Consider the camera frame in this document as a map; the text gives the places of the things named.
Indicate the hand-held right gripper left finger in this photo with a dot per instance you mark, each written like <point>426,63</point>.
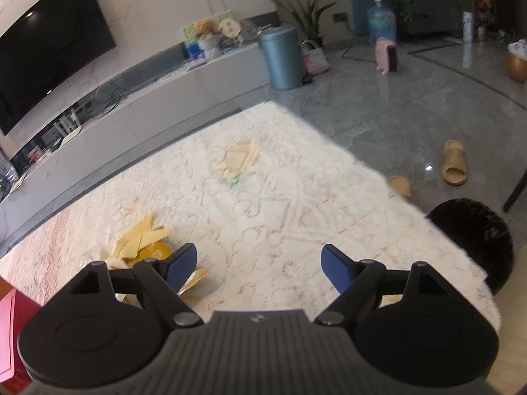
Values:
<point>181,267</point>

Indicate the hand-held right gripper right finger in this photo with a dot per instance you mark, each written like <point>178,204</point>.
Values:
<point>335,267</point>

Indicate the tan fabric swatch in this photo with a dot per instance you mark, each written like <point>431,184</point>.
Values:
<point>193,279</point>

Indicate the mustard fabric swatch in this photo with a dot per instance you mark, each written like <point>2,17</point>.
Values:
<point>159,252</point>

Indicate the pale yellow zigzag fabric swatch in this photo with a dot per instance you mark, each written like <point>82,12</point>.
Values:
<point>159,234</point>
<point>138,228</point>

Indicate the tan slipper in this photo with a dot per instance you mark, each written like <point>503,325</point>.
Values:
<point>455,164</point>
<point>400,185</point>

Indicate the black round waste basket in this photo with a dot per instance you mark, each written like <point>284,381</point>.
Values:
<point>473,238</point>

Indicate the grey marble TV cabinet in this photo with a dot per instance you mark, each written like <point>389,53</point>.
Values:
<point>164,103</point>

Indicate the red flat box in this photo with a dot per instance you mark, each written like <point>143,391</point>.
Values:
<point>10,329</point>

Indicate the white wifi router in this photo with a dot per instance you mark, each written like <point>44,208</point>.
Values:
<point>66,125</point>

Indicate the dark chair leg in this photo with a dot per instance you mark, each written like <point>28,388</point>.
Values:
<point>516,191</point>

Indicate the pink woven basket bag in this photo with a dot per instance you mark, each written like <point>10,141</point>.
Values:
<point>316,59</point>

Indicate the blue-grey trash can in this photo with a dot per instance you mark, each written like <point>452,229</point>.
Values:
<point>283,57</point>

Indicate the pink small heater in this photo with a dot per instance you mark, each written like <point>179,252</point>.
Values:
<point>388,55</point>

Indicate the teddy bear gift bundle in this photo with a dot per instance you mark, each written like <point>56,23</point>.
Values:
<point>214,33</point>

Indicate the blue water jug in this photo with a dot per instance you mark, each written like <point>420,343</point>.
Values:
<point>381,20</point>

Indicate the black curved television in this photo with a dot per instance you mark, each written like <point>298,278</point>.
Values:
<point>49,49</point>

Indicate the long-leaf potted plant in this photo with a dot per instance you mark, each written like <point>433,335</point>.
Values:
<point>308,12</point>

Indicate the gold round pot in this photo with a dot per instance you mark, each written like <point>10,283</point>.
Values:
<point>518,68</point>

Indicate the white cylinder bottle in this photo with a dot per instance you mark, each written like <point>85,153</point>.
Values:
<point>467,26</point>

